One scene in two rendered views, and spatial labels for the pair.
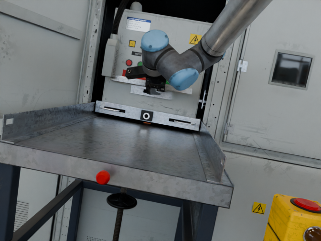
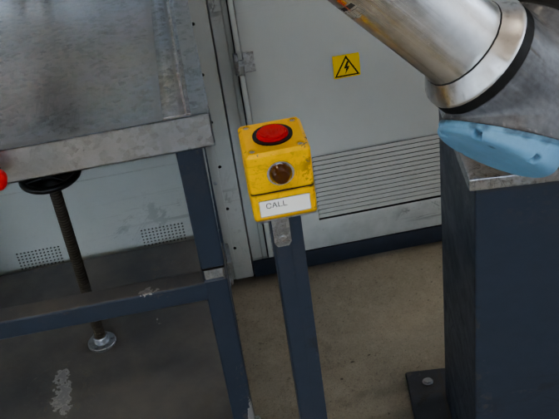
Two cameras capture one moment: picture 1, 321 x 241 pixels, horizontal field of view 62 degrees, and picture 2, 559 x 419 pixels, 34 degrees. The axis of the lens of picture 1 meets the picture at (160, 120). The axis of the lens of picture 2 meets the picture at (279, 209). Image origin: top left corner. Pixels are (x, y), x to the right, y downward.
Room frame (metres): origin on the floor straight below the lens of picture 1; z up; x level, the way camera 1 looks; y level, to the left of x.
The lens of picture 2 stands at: (-0.55, -0.14, 1.46)
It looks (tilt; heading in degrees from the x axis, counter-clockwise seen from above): 35 degrees down; 353
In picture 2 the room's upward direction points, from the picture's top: 8 degrees counter-clockwise
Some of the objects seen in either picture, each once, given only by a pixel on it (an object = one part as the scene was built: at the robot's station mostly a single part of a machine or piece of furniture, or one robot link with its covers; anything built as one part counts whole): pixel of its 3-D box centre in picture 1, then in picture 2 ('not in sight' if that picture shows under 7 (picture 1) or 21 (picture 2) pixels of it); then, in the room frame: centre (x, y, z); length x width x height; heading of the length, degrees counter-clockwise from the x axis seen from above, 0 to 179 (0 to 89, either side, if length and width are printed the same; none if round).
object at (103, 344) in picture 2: not in sight; (101, 338); (0.97, 0.09, 0.18); 0.06 x 0.06 x 0.02
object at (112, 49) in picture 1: (111, 58); not in sight; (1.29, 0.28, 1.14); 0.08 x 0.05 x 0.17; 177
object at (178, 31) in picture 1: (155, 65); not in sight; (1.35, 0.07, 1.15); 0.48 x 0.01 x 0.48; 87
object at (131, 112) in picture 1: (147, 115); not in sight; (1.37, 0.07, 0.89); 0.54 x 0.05 x 0.06; 87
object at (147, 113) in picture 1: (146, 115); not in sight; (1.33, 0.07, 0.90); 0.06 x 0.03 x 0.05; 87
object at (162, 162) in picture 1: (131, 144); (17, 66); (0.97, 0.09, 0.82); 0.68 x 0.62 x 0.06; 177
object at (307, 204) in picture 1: (305, 207); (272, 136); (0.42, -0.26, 0.90); 0.04 x 0.04 x 0.02
